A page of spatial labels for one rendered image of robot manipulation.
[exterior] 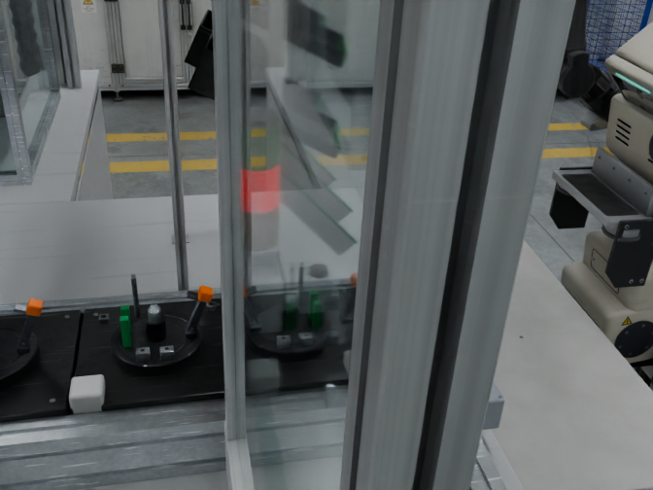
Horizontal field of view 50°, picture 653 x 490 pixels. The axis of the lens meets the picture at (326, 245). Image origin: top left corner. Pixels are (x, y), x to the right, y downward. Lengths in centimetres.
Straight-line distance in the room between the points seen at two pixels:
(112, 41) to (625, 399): 430
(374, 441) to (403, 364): 3
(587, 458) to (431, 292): 106
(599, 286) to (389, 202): 160
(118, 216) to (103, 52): 343
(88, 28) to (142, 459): 425
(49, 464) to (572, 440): 79
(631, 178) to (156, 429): 107
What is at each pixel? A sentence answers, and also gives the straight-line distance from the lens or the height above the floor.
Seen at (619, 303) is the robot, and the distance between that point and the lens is 170.
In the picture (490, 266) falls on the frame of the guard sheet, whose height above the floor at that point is 159.
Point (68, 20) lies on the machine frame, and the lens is 263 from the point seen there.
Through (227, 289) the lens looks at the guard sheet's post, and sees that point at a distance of 84.
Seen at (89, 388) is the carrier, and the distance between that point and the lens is 106.
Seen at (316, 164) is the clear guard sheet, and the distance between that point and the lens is 30.
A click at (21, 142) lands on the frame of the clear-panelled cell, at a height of 98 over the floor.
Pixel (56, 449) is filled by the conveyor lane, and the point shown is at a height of 94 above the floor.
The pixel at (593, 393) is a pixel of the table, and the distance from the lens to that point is 133.
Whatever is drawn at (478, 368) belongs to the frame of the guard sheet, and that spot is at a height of 156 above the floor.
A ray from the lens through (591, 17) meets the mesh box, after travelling 566.
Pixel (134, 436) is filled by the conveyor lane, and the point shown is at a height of 95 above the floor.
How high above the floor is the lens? 168
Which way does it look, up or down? 30 degrees down
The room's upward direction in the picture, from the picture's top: 3 degrees clockwise
